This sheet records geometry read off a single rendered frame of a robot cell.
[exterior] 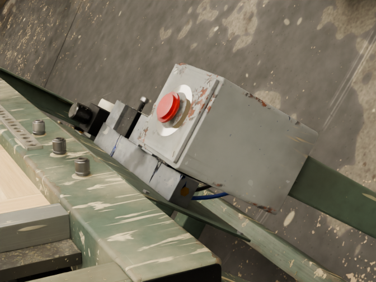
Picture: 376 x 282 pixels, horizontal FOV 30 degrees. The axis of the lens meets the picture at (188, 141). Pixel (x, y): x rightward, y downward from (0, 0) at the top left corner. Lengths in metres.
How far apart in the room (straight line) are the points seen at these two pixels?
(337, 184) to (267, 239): 0.83
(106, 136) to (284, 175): 0.61
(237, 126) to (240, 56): 1.74
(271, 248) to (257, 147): 0.94
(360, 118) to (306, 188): 1.06
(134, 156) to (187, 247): 0.42
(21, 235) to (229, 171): 0.35
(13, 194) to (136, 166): 0.23
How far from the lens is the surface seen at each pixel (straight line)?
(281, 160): 0.88
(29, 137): 1.39
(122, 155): 1.34
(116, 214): 1.02
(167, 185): 1.17
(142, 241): 0.93
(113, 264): 0.87
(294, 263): 1.71
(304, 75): 2.25
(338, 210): 1.00
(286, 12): 2.49
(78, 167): 1.16
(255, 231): 1.84
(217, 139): 0.82
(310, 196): 0.96
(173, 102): 0.83
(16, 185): 1.25
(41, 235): 1.06
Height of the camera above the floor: 1.34
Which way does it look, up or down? 31 degrees down
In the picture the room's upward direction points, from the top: 63 degrees counter-clockwise
